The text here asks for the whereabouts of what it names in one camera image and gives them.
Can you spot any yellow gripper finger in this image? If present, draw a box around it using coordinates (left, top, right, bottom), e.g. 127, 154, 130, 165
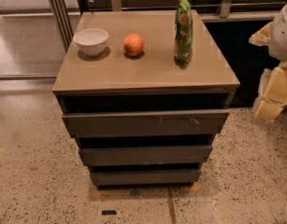
249, 22, 272, 47
254, 62, 287, 121

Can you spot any grey top drawer front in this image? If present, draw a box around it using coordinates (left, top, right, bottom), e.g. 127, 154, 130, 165
63, 109, 229, 138

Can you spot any grey drawer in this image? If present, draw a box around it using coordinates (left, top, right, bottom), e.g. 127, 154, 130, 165
80, 145, 212, 166
63, 109, 229, 138
91, 169, 201, 186

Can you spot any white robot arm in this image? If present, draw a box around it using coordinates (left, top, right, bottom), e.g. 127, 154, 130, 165
249, 3, 287, 123

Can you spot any grey middle drawer front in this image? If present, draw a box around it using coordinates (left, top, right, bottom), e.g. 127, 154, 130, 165
80, 145, 212, 166

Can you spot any grey drawer cabinet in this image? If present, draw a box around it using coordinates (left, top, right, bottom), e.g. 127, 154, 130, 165
52, 11, 239, 174

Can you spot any grey bottom drawer front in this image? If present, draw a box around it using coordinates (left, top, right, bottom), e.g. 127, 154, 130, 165
91, 169, 201, 186

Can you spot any green snack bag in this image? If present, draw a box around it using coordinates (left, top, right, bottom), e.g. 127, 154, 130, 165
174, 0, 194, 63

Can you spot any orange fruit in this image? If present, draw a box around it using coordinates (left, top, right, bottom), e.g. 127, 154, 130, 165
123, 34, 144, 57

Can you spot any white ceramic bowl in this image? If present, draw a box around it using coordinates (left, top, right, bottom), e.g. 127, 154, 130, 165
73, 28, 108, 57

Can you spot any black floor tag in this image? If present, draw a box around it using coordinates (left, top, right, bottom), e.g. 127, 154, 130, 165
102, 210, 117, 216

